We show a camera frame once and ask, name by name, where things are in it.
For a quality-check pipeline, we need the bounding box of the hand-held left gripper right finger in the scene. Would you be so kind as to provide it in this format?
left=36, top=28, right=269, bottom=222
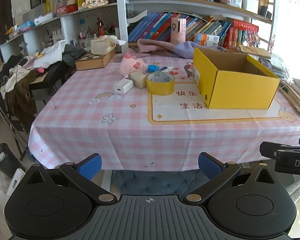
left=183, top=152, right=282, bottom=205

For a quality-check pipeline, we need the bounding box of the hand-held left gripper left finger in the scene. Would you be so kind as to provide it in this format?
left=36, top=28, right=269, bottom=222
left=22, top=153, right=117, bottom=205

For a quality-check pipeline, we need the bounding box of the yellow cardboard box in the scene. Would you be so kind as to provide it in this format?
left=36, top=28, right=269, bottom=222
left=192, top=47, right=281, bottom=110

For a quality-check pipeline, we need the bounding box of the white charger plug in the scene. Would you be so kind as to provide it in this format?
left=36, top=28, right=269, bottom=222
left=113, top=78, right=134, bottom=95

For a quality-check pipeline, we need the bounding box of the yellow tape roll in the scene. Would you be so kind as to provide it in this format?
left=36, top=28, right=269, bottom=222
left=146, top=72, right=176, bottom=96

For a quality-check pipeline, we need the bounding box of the pink plush toy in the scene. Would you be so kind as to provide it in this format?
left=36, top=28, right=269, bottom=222
left=120, top=53, right=148, bottom=78

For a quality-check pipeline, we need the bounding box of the white storage container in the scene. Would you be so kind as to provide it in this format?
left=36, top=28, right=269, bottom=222
left=242, top=0, right=259, bottom=14

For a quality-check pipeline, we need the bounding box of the stack of textbooks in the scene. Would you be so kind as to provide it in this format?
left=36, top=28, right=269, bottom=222
left=277, top=77, right=300, bottom=123

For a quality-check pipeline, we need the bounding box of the pink checked tablecloth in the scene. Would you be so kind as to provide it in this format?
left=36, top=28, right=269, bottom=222
left=27, top=52, right=300, bottom=172

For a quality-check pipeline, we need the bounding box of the white step stool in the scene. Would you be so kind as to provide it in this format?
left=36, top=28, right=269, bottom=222
left=6, top=168, right=25, bottom=197

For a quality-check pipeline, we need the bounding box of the stack of papers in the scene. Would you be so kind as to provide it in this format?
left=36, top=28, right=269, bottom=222
left=247, top=52, right=290, bottom=80

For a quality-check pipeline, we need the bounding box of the black trash bin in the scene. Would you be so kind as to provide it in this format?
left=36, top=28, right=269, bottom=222
left=0, top=143, right=25, bottom=178

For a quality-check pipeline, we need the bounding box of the dark clothes pile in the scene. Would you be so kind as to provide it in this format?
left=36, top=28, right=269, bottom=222
left=0, top=44, right=88, bottom=133

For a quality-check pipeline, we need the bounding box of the wooden tissue box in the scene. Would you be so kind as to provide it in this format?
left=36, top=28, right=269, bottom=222
left=75, top=47, right=117, bottom=71

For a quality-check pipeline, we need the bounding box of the thick red book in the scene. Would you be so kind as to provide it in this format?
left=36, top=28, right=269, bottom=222
left=232, top=28, right=240, bottom=49
left=225, top=27, right=234, bottom=49

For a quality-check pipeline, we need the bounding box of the white shirt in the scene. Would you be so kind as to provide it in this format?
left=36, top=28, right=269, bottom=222
left=22, top=40, right=67, bottom=69

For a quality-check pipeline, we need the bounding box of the white tissue pack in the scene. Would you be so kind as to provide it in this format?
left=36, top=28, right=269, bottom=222
left=90, top=35, right=127, bottom=55

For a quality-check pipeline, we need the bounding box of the large red dictionary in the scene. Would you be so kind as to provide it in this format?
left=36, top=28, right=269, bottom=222
left=231, top=19, right=259, bottom=34

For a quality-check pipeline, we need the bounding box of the stationery holder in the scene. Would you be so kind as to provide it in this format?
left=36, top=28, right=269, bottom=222
left=77, top=29, right=95, bottom=47

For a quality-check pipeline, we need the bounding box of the pink and purple cloth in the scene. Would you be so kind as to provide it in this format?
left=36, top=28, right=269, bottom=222
left=136, top=39, right=228, bottom=59

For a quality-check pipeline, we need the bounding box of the small black box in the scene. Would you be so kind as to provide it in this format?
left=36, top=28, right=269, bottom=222
left=259, top=5, right=273, bottom=19

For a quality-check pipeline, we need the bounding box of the pink cartoon canister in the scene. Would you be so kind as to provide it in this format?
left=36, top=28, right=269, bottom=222
left=170, top=18, right=186, bottom=43

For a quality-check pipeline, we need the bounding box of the row of blue children's books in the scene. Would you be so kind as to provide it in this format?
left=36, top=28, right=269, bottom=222
left=127, top=12, right=232, bottom=43

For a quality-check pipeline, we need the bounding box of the blue and pink pouch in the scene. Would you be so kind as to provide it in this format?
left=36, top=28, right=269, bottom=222
left=16, top=21, right=35, bottom=33

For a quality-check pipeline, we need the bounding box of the white tissue box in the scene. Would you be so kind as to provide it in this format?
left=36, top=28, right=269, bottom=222
left=34, top=12, right=53, bottom=25

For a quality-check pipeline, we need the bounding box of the white shelving unit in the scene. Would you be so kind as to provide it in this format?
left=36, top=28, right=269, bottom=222
left=0, top=0, right=277, bottom=63

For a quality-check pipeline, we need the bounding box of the red round figurine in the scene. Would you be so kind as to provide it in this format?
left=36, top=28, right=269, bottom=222
left=66, top=0, right=78, bottom=13

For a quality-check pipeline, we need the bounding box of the dark picture frame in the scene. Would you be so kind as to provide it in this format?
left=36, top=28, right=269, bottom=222
left=30, top=0, right=47, bottom=9

